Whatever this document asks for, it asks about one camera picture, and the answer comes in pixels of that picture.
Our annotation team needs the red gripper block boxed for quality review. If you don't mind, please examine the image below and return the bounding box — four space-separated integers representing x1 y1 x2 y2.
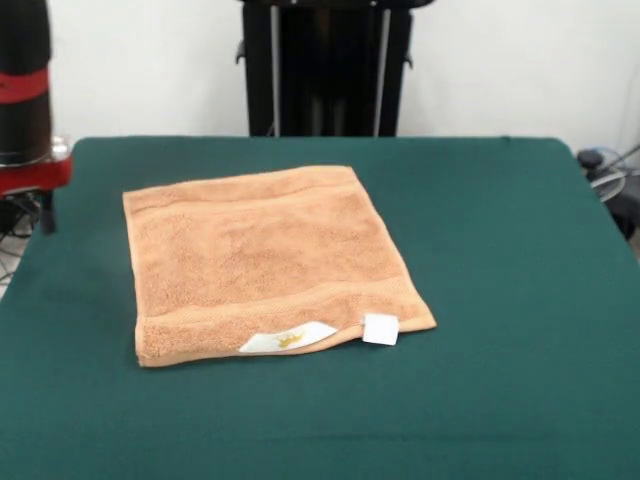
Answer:
0 152 75 236

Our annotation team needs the tan terry towel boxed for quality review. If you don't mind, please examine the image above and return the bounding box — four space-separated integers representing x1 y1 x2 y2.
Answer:
122 166 439 370

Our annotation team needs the dark green table cloth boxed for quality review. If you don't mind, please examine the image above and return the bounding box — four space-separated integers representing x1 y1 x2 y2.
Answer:
0 135 640 480

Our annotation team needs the grey round stand base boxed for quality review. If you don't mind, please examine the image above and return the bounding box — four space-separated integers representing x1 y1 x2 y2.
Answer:
589 167 640 202

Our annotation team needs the black cable bundle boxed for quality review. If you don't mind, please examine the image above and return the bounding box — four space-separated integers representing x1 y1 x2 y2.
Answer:
0 189 46 246

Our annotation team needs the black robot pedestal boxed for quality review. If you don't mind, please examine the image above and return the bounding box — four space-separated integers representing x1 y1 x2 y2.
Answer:
233 0 416 139

